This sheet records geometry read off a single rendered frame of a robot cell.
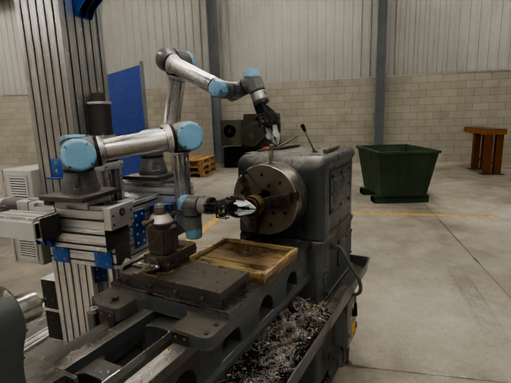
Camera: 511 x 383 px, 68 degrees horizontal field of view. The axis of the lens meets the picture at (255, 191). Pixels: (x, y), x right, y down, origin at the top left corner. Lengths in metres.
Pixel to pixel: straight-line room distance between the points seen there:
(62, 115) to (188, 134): 0.62
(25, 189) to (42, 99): 0.43
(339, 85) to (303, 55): 1.36
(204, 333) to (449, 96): 11.31
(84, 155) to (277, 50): 10.73
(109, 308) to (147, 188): 0.93
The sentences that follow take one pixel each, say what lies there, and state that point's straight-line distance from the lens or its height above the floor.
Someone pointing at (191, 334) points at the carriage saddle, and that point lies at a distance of 1.05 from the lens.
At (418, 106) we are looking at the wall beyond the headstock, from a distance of 11.82.
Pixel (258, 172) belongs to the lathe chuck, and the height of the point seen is 1.20.
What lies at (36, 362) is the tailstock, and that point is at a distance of 1.02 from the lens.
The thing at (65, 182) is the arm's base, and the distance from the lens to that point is 1.67.
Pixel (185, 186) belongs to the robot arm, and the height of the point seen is 1.14.
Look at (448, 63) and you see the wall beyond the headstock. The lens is 12.10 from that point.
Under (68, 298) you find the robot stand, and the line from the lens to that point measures 2.19.
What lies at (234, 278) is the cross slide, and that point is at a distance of 1.16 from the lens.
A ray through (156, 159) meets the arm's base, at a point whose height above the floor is 1.24.
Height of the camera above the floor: 1.45
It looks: 11 degrees down
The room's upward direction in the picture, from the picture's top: 2 degrees counter-clockwise
